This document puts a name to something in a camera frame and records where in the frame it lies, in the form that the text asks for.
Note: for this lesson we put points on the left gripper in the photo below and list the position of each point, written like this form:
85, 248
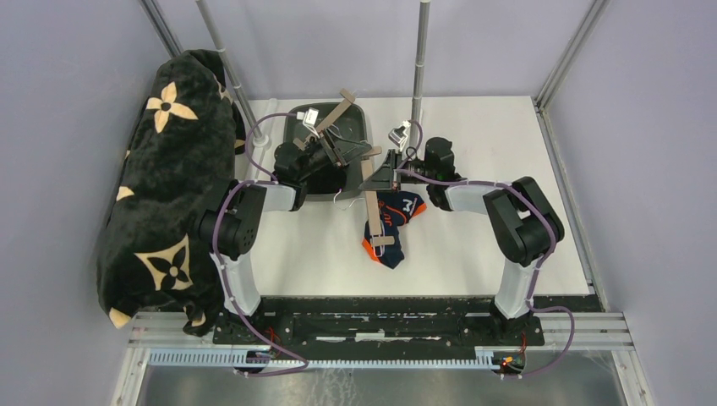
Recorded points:
342, 150

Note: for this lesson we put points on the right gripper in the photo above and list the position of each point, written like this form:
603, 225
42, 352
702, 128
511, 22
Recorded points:
385, 178

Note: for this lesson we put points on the navy orange underwear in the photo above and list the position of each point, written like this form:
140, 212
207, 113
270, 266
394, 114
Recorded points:
397, 210

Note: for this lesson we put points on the wooden clip hanger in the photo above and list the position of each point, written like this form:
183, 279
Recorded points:
344, 118
378, 237

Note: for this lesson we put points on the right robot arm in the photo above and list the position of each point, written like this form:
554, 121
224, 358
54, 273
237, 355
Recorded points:
525, 225

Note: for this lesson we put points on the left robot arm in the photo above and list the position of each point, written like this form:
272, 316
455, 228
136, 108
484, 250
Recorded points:
229, 222

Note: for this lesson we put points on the black underwear white waistband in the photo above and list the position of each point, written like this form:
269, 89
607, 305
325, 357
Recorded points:
327, 181

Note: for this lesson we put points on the grey plastic basin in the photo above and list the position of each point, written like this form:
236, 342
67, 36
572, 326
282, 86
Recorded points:
313, 129

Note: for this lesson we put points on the left metal rack pole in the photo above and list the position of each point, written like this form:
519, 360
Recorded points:
231, 73

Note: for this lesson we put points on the metal rack pole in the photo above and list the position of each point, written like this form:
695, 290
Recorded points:
419, 61
231, 73

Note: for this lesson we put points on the right metal rack pole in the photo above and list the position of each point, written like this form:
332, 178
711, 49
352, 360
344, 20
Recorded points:
419, 61

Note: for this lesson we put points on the black floral plush blanket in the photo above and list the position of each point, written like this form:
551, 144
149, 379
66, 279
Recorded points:
186, 136

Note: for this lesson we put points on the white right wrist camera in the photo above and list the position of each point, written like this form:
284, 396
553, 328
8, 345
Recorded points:
400, 135

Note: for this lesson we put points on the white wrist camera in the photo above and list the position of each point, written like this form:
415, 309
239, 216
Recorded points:
308, 117
400, 135

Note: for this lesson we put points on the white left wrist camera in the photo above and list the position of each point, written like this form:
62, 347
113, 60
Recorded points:
308, 117

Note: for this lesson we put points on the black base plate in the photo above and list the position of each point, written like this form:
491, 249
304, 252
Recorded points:
398, 328

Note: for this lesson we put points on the grey cable duct strip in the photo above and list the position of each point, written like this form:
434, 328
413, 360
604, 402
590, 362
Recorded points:
246, 358

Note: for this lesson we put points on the aluminium frame rail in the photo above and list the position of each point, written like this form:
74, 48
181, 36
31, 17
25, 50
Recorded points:
568, 57

